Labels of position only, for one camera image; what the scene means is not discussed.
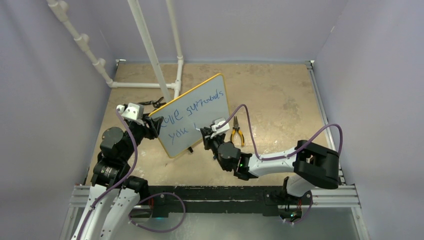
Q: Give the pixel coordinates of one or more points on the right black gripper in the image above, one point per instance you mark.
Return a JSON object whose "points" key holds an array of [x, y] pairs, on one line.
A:
{"points": [[208, 140]]}

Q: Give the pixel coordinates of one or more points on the white pvc pipe frame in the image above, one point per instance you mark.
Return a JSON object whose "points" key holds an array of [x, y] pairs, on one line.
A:
{"points": [[170, 91]]}

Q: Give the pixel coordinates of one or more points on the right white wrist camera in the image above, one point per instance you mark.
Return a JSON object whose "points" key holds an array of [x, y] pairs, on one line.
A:
{"points": [[219, 127]]}

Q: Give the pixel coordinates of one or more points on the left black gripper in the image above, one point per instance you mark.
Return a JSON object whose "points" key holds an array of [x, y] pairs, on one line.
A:
{"points": [[153, 123]]}

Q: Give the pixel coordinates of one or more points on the yellow handled pliers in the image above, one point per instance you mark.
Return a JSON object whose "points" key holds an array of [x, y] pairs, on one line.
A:
{"points": [[236, 131]]}

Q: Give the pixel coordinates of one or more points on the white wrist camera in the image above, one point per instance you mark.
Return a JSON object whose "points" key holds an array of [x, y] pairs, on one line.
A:
{"points": [[132, 112], [219, 127]]}

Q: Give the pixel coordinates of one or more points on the black grey wire stripper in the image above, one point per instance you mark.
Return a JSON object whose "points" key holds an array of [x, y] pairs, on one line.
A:
{"points": [[155, 103]]}

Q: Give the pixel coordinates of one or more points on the yellow framed whiteboard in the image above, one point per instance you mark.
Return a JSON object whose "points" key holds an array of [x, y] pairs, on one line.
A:
{"points": [[183, 116]]}

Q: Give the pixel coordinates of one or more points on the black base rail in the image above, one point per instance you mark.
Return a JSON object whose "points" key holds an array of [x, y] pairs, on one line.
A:
{"points": [[262, 200]]}

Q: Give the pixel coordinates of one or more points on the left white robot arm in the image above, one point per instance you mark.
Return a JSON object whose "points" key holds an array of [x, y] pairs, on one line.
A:
{"points": [[114, 191]]}

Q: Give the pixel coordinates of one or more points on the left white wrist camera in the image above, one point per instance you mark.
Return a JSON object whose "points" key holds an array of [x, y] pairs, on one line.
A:
{"points": [[132, 112]]}

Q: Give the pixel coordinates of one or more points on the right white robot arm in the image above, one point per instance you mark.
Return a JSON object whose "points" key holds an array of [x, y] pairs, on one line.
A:
{"points": [[313, 165]]}

